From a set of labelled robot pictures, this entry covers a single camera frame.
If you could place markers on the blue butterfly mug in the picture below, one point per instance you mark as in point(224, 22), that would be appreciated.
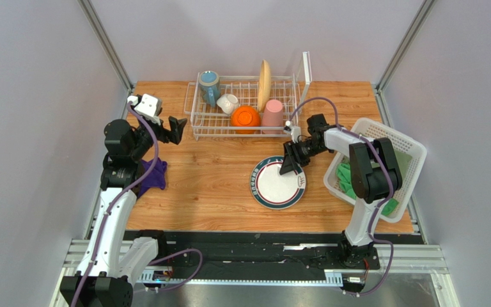
point(209, 85)

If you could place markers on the white plastic basket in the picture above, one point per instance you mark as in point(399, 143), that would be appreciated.
point(401, 142)

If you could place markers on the olive green towel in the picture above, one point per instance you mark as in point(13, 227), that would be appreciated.
point(403, 160)

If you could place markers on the pink plastic cup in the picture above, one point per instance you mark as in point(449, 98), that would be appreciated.
point(272, 119)

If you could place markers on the white green-rimmed plate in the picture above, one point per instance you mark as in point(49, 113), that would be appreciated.
point(275, 191)

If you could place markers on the bright green towel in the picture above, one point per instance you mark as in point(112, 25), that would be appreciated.
point(344, 175)

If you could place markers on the small white cup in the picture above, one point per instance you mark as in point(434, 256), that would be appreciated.
point(228, 103)

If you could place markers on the purple cloth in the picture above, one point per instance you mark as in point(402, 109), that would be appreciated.
point(156, 178)

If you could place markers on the orange bowl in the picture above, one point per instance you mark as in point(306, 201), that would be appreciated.
point(245, 120)

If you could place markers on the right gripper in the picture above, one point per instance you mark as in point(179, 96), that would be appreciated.
point(295, 151)

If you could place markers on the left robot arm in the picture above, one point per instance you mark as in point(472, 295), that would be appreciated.
point(103, 277)

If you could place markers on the white wire dish rack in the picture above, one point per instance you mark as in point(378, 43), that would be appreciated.
point(211, 122)

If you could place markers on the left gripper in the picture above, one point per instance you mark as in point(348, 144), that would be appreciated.
point(165, 135)

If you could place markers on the yellow plate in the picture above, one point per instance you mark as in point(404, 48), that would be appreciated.
point(264, 85)

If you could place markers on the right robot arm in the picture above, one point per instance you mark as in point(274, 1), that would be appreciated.
point(375, 176)

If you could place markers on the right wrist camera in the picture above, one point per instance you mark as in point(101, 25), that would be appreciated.
point(294, 131)

